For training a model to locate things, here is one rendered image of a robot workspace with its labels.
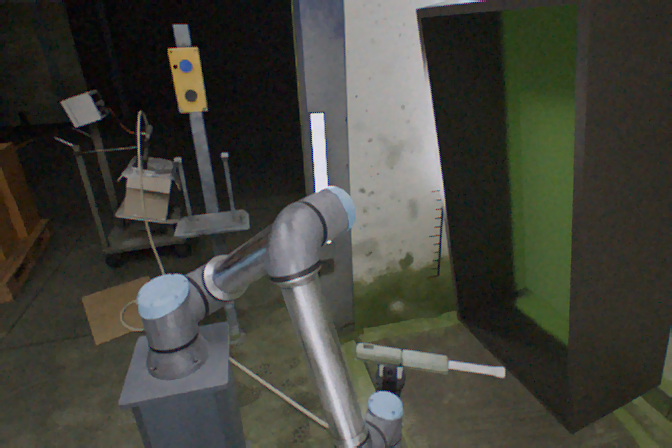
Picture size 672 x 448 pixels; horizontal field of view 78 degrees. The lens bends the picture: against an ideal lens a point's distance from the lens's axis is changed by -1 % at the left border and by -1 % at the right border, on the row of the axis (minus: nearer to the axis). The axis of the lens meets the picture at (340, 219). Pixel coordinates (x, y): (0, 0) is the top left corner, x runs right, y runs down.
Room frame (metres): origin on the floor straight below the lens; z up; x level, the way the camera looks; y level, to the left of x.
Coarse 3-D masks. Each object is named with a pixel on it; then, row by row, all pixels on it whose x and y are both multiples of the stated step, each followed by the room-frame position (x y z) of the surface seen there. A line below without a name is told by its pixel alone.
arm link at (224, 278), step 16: (320, 192) 0.91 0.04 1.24; (336, 192) 0.91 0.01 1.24; (320, 208) 0.84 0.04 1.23; (336, 208) 0.86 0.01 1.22; (352, 208) 0.90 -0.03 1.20; (272, 224) 1.00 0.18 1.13; (336, 224) 0.84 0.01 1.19; (352, 224) 0.90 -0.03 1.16; (256, 240) 1.00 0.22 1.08; (224, 256) 1.19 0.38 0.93; (240, 256) 1.03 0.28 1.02; (256, 256) 0.98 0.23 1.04; (192, 272) 1.17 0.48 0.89; (208, 272) 1.12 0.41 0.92; (224, 272) 1.07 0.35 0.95; (240, 272) 1.02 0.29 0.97; (256, 272) 1.00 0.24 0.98; (208, 288) 1.09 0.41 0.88; (224, 288) 1.09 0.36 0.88; (240, 288) 1.09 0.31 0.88; (208, 304) 1.09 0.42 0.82; (224, 304) 1.13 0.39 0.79
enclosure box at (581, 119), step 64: (448, 0) 1.36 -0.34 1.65; (512, 0) 0.96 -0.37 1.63; (576, 0) 0.81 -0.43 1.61; (640, 0) 0.82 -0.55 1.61; (448, 64) 1.39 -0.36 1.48; (512, 64) 1.46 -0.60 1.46; (576, 64) 0.81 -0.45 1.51; (640, 64) 0.83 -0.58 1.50; (448, 128) 1.39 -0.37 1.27; (512, 128) 1.48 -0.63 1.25; (576, 128) 0.82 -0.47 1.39; (640, 128) 0.84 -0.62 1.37; (448, 192) 1.40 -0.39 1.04; (512, 192) 1.49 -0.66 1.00; (576, 192) 0.82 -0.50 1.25; (640, 192) 0.86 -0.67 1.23; (448, 256) 1.41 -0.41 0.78; (512, 256) 1.50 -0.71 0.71; (576, 256) 0.83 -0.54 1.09; (640, 256) 0.88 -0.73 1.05; (512, 320) 1.36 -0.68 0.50; (576, 320) 0.83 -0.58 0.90; (640, 320) 0.90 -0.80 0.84; (576, 384) 0.85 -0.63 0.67; (640, 384) 0.93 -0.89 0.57
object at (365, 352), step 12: (360, 348) 1.12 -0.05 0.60; (372, 348) 1.11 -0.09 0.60; (384, 348) 1.12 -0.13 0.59; (396, 348) 1.12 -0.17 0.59; (360, 360) 1.10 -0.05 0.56; (372, 360) 1.09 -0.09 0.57; (384, 360) 1.08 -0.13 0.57; (396, 360) 1.07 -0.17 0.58; (408, 360) 1.07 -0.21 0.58; (420, 360) 1.06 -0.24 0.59; (432, 360) 1.06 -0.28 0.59; (444, 360) 1.06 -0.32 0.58; (444, 372) 1.04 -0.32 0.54; (480, 372) 1.03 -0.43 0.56; (492, 372) 1.02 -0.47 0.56; (504, 372) 1.01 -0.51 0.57
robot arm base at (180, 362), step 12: (180, 348) 0.99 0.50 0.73; (192, 348) 1.02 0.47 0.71; (204, 348) 1.05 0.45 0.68; (156, 360) 0.98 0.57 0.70; (168, 360) 0.98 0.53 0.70; (180, 360) 0.98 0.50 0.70; (192, 360) 1.00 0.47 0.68; (204, 360) 1.03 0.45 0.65; (156, 372) 0.97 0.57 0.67; (168, 372) 0.96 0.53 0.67; (180, 372) 0.97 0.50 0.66; (192, 372) 0.99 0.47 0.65
